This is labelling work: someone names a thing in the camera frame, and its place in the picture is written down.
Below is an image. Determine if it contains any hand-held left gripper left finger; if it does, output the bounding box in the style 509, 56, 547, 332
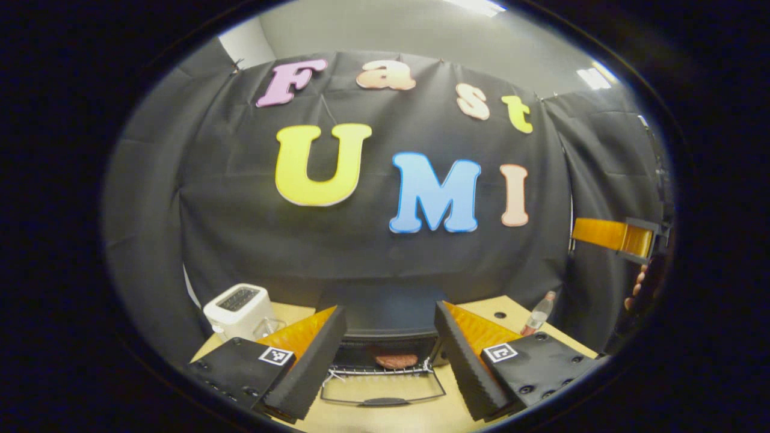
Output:
180, 306, 348, 424

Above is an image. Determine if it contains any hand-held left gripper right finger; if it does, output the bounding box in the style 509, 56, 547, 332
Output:
434, 302, 608, 423

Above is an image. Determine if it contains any black electric oven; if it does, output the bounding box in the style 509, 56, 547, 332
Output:
318, 283, 450, 408

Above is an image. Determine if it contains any white toaster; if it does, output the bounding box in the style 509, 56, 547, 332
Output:
203, 283, 279, 343

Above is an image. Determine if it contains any clear plastic bottle red cap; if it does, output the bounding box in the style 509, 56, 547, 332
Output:
520, 291, 558, 337

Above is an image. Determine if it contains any black backdrop cloth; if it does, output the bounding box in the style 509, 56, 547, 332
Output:
102, 39, 674, 367

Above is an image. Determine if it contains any small ceiling light panel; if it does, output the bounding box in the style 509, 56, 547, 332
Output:
576, 60, 618, 91

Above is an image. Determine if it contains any large ceiling light panel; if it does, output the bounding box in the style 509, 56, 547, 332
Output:
444, 0, 507, 17

